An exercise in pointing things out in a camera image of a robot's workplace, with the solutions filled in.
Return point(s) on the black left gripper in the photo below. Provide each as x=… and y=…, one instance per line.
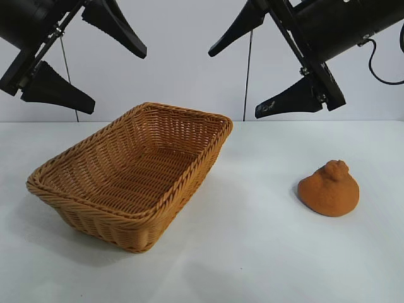
x=38, y=19

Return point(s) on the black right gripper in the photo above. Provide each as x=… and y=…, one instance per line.
x=334, y=28

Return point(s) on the tan woven wicker basket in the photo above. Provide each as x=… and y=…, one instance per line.
x=142, y=164

